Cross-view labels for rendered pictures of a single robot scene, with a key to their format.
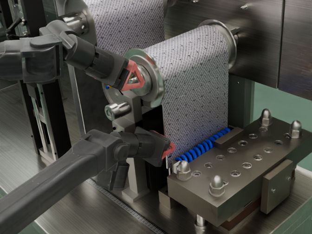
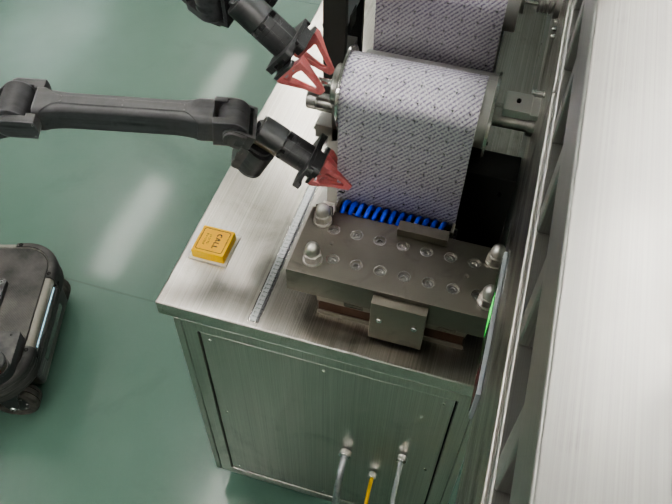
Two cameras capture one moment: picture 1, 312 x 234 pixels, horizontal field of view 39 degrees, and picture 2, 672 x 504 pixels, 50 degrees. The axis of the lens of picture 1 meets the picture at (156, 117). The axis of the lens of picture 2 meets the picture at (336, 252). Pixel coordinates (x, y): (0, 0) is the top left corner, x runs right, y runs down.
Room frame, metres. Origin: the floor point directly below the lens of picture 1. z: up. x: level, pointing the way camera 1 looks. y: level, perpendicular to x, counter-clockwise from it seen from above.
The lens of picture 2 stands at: (0.36, -0.82, 2.07)
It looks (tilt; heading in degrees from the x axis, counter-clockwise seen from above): 51 degrees down; 56
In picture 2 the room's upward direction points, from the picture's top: 1 degrees clockwise
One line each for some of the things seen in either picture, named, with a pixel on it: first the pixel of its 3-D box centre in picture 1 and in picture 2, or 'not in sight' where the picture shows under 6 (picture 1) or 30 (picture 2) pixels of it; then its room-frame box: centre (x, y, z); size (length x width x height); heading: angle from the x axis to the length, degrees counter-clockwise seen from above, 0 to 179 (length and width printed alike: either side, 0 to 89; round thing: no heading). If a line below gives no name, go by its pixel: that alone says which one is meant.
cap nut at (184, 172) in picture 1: (184, 168); (322, 212); (0.84, -0.06, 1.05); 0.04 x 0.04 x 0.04
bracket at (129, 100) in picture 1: (129, 148); (331, 151); (0.95, 0.07, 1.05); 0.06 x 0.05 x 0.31; 130
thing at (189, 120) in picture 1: (198, 120); (398, 182); (0.98, -0.11, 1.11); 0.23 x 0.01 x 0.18; 130
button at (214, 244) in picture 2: not in sight; (214, 244); (0.68, 0.10, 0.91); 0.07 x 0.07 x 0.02; 40
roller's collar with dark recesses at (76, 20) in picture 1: (72, 25); not in sight; (1.13, 0.20, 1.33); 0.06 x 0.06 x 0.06; 40
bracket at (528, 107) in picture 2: (225, 29); (522, 105); (1.14, -0.21, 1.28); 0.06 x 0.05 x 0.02; 130
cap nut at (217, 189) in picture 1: (217, 183); (312, 251); (0.78, -0.13, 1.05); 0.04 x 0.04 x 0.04
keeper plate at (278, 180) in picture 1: (277, 186); (397, 323); (0.85, -0.29, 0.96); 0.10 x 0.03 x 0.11; 130
